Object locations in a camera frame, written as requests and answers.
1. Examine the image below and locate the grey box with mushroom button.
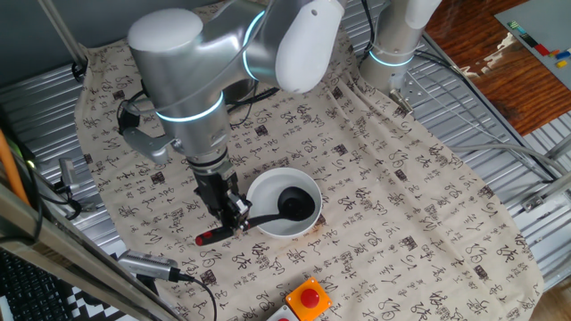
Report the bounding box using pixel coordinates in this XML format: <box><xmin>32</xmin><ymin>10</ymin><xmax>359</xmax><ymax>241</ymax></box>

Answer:
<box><xmin>266</xmin><ymin>305</ymin><xmax>300</xmax><ymax>321</ymax></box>

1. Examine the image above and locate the orange pole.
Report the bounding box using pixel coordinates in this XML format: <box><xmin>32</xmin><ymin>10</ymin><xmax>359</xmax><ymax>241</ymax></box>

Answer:
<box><xmin>0</xmin><ymin>128</ymin><xmax>30</xmax><ymax>207</ymax></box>

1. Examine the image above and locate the grey cable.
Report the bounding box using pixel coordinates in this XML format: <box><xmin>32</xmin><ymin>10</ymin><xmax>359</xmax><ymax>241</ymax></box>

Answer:
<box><xmin>448</xmin><ymin>141</ymin><xmax>571</xmax><ymax>176</ymax></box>

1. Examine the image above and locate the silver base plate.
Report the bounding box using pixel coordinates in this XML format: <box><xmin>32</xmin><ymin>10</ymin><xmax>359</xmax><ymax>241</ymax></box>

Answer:
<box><xmin>386</xmin><ymin>66</ymin><xmax>430</xmax><ymax>118</ymax></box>

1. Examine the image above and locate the black base cable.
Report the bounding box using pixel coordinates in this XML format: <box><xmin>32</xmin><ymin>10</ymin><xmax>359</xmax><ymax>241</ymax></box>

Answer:
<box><xmin>413</xmin><ymin>47</ymin><xmax>558</xmax><ymax>183</ymax></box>

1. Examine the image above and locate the orange box with red button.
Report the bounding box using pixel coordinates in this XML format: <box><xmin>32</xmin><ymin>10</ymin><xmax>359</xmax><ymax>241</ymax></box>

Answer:
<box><xmin>285</xmin><ymin>276</ymin><xmax>334</xmax><ymax>321</ymax></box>

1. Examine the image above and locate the grey depth camera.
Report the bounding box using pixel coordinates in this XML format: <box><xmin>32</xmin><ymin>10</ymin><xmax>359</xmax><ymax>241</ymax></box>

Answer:
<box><xmin>116</xmin><ymin>249</ymin><xmax>182</xmax><ymax>283</ymax></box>

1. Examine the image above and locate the grey board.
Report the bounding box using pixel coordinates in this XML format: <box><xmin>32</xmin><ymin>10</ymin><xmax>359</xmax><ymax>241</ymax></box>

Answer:
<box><xmin>493</xmin><ymin>0</ymin><xmax>571</xmax><ymax>91</ymax></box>

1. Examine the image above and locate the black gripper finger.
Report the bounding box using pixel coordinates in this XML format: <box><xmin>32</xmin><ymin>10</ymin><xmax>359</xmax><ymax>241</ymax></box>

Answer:
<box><xmin>222</xmin><ymin>213</ymin><xmax>250</xmax><ymax>236</ymax></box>
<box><xmin>225</xmin><ymin>190</ymin><xmax>253</xmax><ymax>218</ymax></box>

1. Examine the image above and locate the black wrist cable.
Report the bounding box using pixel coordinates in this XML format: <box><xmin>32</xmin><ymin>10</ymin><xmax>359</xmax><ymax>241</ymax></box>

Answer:
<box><xmin>226</xmin><ymin>86</ymin><xmax>280</xmax><ymax>129</ymax></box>

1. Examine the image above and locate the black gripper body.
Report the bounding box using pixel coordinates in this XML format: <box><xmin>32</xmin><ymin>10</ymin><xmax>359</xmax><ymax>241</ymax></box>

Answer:
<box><xmin>190</xmin><ymin>159</ymin><xmax>240</xmax><ymax>223</ymax></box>

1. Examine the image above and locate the calligraphy print tablecloth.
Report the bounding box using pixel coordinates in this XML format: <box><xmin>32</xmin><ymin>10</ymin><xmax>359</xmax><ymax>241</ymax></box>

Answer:
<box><xmin>73</xmin><ymin>0</ymin><xmax>545</xmax><ymax>321</ymax></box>

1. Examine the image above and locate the black ladle with red trim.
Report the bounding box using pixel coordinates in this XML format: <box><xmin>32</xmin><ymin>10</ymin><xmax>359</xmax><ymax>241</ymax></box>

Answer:
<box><xmin>194</xmin><ymin>185</ymin><xmax>317</xmax><ymax>248</ymax></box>

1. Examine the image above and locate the aluminium frame bar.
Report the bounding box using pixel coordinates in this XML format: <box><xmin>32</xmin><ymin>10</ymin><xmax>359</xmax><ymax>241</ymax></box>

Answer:
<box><xmin>0</xmin><ymin>181</ymin><xmax>185</xmax><ymax>321</ymax></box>

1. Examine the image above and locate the white bowl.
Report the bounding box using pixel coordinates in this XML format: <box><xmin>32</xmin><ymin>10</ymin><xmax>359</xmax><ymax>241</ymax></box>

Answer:
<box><xmin>245</xmin><ymin>167</ymin><xmax>323</xmax><ymax>240</ymax></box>

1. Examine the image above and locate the black white checkerboard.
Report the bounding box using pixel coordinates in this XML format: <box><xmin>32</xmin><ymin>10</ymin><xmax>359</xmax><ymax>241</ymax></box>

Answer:
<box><xmin>65</xmin><ymin>284</ymin><xmax>135</xmax><ymax>321</ymax></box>

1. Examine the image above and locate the thin metal rod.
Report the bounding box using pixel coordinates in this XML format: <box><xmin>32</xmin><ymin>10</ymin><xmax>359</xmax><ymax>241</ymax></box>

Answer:
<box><xmin>37</xmin><ymin>0</ymin><xmax>89</xmax><ymax>69</ymax></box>

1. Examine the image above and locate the wooden table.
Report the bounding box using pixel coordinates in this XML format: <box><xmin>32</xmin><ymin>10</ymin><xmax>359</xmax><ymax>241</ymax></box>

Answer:
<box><xmin>423</xmin><ymin>0</ymin><xmax>571</xmax><ymax>137</ymax></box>

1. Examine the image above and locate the metal corner bracket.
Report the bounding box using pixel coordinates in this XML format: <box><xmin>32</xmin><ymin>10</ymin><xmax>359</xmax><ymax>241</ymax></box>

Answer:
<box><xmin>519</xmin><ymin>171</ymin><xmax>571</xmax><ymax>213</ymax></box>

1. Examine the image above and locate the black camera cable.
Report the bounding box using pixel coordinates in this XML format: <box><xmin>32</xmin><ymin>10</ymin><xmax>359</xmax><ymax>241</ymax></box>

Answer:
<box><xmin>177</xmin><ymin>272</ymin><xmax>219</xmax><ymax>321</ymax></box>

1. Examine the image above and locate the black keyboard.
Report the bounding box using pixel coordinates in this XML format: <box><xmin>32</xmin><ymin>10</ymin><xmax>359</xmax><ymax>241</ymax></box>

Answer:
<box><xmin>0</xmin><ymin>249</ymin><xmax>76</xmax><ymax>321</ymax></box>

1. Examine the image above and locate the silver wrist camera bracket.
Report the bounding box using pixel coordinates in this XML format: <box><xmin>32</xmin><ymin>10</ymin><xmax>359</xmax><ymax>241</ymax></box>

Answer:
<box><xmin>116</xmin><ymin>91</ymin><xmax>176</xmax><ymax>166</ymax></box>

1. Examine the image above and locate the small grey camera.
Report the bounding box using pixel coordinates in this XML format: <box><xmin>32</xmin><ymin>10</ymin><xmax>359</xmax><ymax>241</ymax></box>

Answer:
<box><xmin>56</xmin><ymin>157</ymin><xmax>81</xmax><ymax>193</ymax></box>

